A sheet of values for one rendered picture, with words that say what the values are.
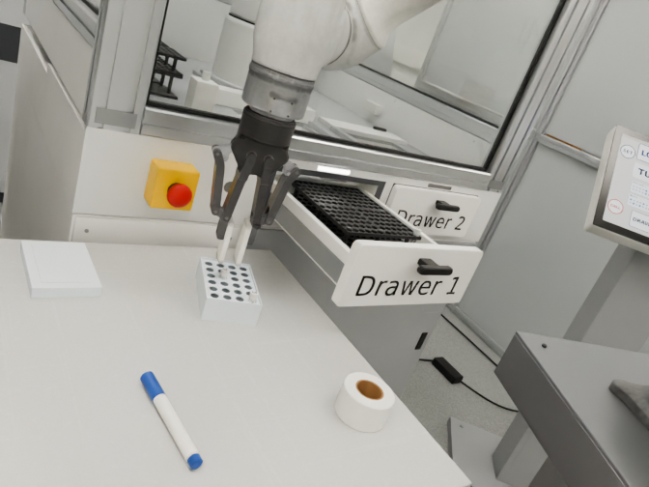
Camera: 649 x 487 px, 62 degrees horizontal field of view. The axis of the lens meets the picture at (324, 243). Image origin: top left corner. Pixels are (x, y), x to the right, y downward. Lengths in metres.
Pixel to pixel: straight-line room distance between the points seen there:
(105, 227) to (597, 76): 2.27
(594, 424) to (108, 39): 0.85
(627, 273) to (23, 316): 1.46
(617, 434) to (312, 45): 0.64
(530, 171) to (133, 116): 2.23
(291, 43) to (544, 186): 2.19
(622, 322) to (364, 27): 1.22
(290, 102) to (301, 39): 0.08
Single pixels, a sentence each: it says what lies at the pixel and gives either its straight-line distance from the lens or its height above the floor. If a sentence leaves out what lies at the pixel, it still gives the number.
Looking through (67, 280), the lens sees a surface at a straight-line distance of 0.81.
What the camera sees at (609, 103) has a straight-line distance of 2.70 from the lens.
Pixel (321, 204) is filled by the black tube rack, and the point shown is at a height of 0.90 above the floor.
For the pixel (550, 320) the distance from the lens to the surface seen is 2.71.
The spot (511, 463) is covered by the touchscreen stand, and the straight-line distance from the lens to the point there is 1.99.
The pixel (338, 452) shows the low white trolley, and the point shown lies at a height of 0.76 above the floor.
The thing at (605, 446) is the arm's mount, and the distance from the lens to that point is 0.81.
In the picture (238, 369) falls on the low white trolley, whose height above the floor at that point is 0.76.
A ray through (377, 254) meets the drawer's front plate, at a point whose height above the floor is 0.91.
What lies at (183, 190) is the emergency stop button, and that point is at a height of 0.89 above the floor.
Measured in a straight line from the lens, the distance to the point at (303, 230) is 0.93.
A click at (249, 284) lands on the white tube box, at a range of 0.86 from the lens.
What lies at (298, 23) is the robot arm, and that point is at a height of 1.18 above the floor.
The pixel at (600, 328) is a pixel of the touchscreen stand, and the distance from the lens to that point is 1.76.
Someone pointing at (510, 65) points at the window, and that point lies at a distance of 1.35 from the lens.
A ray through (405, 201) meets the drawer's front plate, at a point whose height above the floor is 0.90.
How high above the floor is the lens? 1.20
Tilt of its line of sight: 22 degrees down
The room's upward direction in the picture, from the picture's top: 20 degrees clockwise
